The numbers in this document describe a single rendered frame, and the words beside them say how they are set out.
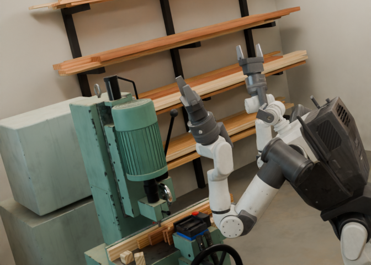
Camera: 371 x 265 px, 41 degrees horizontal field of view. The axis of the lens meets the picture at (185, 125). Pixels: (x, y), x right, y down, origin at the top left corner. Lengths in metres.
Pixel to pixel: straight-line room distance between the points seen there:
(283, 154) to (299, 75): 4.26
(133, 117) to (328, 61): 3.82
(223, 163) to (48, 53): 2.91
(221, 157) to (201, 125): 0.12
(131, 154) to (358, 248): 0.92
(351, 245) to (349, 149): 0.36
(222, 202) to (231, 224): 0.08
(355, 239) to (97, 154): 1.12
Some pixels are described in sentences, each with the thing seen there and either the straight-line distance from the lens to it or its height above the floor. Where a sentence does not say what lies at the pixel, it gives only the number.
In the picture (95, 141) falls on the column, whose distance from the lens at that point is 2.21.
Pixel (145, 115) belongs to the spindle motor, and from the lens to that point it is 1.99.
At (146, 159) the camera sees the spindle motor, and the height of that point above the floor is 1.29.
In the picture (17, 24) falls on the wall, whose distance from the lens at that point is 4.26.
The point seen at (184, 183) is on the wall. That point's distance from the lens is 5.10.
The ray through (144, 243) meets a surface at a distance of 2.18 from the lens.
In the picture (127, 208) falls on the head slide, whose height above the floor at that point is 1.03.
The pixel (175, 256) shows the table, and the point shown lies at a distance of 2.09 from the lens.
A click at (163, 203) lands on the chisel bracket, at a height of 1.06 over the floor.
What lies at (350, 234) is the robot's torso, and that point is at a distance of 1.89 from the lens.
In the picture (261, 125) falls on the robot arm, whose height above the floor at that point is 1.29.
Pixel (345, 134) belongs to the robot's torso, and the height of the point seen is 1.34.
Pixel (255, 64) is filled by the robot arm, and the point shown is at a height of 1.55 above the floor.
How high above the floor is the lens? 1.86
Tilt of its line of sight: 14 degrees down
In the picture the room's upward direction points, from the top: 12 degrees counter-clockwise
